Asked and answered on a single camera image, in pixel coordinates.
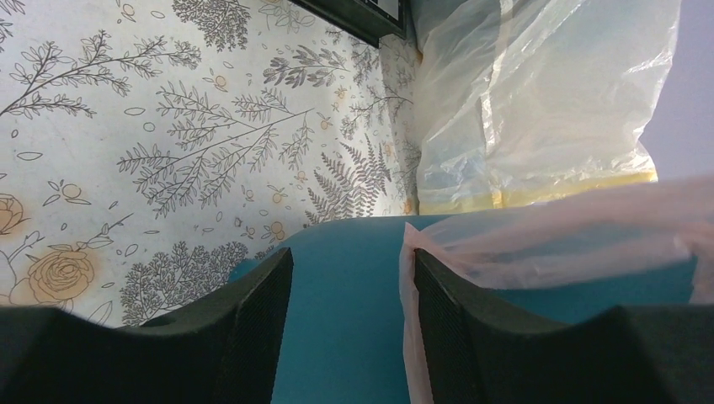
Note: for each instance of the floral table mat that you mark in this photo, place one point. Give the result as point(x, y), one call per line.
point(149, 147)

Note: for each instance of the black checkered tray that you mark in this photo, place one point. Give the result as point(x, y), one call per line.
point(366, 20)

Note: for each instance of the pink plastic trash bag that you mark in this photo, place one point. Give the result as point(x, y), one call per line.
point(599, 234)

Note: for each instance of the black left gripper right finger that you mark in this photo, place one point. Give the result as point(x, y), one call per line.
point(479, 348)

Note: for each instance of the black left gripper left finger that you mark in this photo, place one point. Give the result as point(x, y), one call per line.
point(221, 348)

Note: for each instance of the large translucent bag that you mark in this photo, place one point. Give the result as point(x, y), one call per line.
point(522, 102)

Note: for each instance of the teal plastic trash bin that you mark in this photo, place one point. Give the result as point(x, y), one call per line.
point(343, 333)

